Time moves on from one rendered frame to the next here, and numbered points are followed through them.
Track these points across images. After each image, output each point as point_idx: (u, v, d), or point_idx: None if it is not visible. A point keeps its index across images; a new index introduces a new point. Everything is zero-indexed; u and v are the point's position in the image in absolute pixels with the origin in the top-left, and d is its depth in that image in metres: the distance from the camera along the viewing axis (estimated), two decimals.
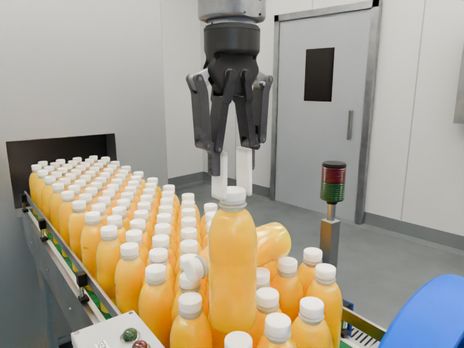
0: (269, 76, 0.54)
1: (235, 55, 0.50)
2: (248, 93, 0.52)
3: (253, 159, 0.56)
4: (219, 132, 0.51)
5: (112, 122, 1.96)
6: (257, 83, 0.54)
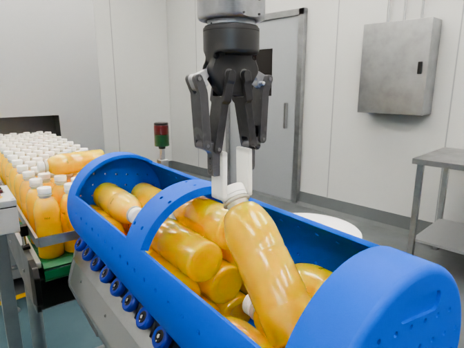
0: (268, 76, 0.54)
1: (235, 55, 0.50)
2: (248, 93, 0.52)
3: (253, 159, 0.56)
4: (218, 132, 0.50)
5: (56, 106, 2.57)
6: (256, 83, 0.54)
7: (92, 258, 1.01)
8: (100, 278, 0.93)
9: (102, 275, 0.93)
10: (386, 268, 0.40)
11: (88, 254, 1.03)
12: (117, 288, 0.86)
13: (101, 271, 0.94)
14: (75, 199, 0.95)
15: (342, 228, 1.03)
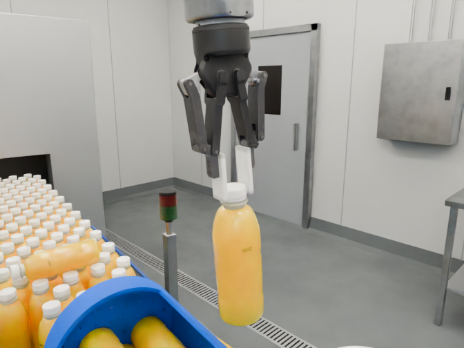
0: (263, 72, 0.53)
1: (226, 55, 0.49)
2: (242, 92, 0.51)
3: (253, 157, 0.55)
4: (215, 135, 0.50)
5: (47, 144, 2.29)
6: (250, 80, 0.53)
7: None
8: None
9: None
10: None
11: None
12: None
13: None
14: None
15: None
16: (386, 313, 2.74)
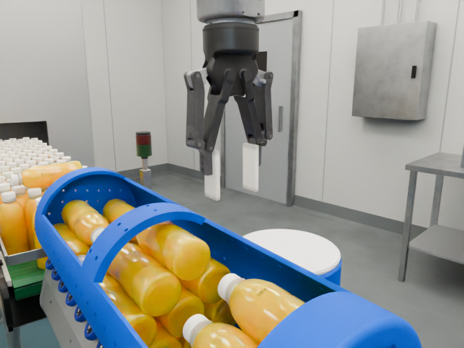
0: (269, 72, 0.54)
1: (235, 55, 0.50)
2: (249, 92, 0.52)
3: (259, 155, 0.56)
4: (212, 131, 0.50)
5: (43, 112, 2.53)
6: (257, 81, 0.54)
7: (61, 278, 0.97)
8: (66, 301, 0.89)
9: (68, 298, 0.89)
10: (331, 324, 0.36)
11: (56, 274, 1.00)
12: (81, 313, 0.82)
13: (68, 293, 0.90)
14: (41, 219, 0.91)
15: (320, 246, 0.99)
16: (355, 273, 2.98)
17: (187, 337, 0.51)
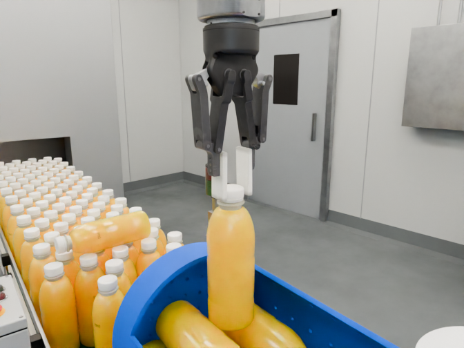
0: (268, 75, 0.54)
1: (235, 55, 0.50)
2: (247, 93, 0.51)
3: (253, 159, 0.56)
4: (218, 132, 0.50)
5: (66, 126, 2.17)
6: (256, 83, 0.54)
7: None
8: None
9: None
10: None
11: None
12: None
13: None
14: (132, 346, 0.55)
15: None
16: (418, 306, 2.62)
17: None
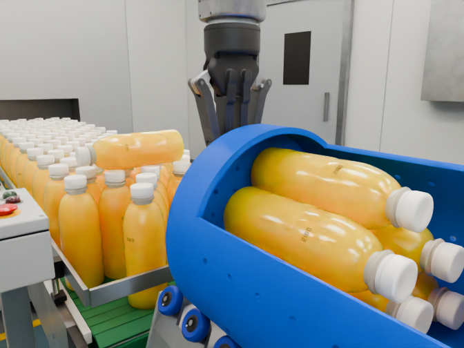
0: (192, 79, 0.49)
1: None
2: (218, 93, 0.53)
3: None
4: None
5: (75, 87, 2.04)
6: (206, 84, 0.50)
7: (224, 335, 0.48)
8: None
9: None
10: None
11: (191, 337, 0.51)
12: None
13: None
14: (201, 228, 0.41)
15: None
16: None
17: None
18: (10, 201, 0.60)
